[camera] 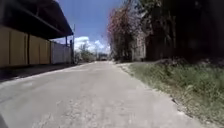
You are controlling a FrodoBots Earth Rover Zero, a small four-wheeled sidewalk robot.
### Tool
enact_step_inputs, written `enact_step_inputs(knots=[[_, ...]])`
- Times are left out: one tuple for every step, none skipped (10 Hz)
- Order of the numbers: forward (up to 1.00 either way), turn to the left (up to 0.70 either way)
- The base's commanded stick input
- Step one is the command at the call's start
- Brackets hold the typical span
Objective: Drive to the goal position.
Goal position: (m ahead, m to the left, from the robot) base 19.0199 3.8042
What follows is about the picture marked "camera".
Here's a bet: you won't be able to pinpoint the distant green trees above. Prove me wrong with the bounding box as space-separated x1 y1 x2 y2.
74 42 98 64

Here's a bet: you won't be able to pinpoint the reddish leafed tree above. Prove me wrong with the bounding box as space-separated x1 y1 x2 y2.
107 4 143 63

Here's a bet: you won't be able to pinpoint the grey concrete road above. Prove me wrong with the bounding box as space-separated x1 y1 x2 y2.
0 60 209 128

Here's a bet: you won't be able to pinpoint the dark trees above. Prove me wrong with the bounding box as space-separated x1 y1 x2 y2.
133 0 224 64

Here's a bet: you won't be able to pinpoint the grass verge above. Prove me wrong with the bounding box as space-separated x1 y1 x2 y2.
116 61 224 128

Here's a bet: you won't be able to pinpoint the pale grey fence wall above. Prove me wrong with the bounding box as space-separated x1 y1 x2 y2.
50 41 73 65

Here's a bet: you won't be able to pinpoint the building with yellow wall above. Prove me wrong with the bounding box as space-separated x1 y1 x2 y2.
0 0 75 69

